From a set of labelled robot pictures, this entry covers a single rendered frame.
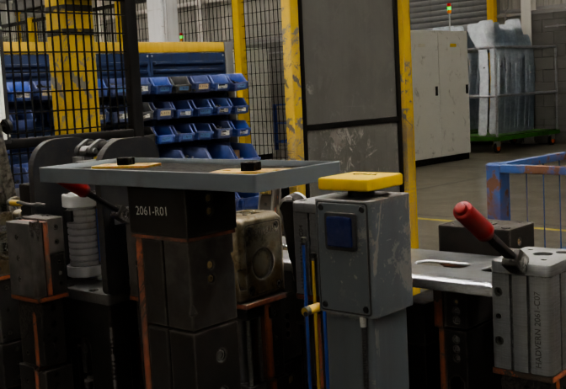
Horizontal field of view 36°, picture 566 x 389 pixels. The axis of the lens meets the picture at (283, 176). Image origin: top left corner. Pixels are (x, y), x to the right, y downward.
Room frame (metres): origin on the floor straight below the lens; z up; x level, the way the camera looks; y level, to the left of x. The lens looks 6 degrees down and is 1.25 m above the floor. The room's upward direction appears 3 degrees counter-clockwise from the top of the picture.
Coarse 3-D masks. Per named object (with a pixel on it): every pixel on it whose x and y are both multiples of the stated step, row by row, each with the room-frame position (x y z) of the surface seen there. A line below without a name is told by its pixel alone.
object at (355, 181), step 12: (324, 180) 0.84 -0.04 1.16; (336, 180) 0.83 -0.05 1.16; (348, 180) 0.82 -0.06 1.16; (360, 180) 0.82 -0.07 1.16; (372, 180) 0.82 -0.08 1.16; (384, 180) 0.83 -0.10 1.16; (396, 180) 0.84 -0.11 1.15; (348, 192) 0.85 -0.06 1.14; (360, 192) 0.84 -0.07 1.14; (372, 192) 0.84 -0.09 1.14
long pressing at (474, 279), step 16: (288, 256) 1.29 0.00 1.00; (416, 256) 1.24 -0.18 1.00; (432, 256) 1.23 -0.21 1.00; (448, 256) 1.23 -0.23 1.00; (464, 256) 1.22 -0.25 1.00; (480, 256) 1.21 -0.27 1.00; (496, 256) 1.21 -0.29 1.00; (416, 272) 1.13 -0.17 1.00; (432, 272) 1.13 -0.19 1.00; (448, 272) 1.12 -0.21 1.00; (464, 272) 1.12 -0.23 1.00; (480, 272) 1.11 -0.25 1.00; (432, 288) 1.08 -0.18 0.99; (448, 288) 1.07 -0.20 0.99; (464, 288) 1.05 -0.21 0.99; (480, 288) 1.04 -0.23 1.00
